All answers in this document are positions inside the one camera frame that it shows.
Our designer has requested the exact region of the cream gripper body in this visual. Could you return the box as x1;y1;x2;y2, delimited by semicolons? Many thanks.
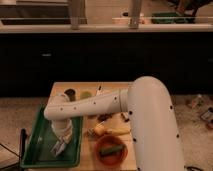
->
51;119;73;144

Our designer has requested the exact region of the blue grey towel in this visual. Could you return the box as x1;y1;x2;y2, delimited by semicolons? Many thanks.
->
51;140;66;156

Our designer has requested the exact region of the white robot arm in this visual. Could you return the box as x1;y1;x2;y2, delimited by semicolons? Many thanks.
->
44;76;185;171

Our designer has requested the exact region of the green plastic tray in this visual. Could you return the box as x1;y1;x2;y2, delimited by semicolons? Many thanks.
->
20;107;83;169

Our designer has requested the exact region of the dark brown cup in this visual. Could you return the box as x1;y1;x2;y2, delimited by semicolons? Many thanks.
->
65;89;76;101

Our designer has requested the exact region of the orange yellow toy fruit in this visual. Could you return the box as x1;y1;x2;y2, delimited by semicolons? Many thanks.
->
93;124;106;136

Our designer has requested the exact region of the dark grape bunch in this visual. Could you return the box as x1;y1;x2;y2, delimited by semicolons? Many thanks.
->
98;114;112;122

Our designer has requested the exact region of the green cucumber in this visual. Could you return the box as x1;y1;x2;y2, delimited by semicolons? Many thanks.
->
99;145;124;156

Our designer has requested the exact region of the yellow banana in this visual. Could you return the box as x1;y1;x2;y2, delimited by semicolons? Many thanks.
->
106;128;130;136

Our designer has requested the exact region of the orange bowl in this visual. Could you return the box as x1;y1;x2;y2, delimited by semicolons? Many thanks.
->
94;135;128;168

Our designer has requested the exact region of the tan brown block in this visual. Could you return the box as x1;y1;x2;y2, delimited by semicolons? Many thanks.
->
121;113;129;122

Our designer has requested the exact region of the green bin in background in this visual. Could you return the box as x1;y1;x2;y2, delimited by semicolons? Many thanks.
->
151;12;187;24

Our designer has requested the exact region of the black chair frame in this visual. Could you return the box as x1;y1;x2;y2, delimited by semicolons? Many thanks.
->
0;129;27;171

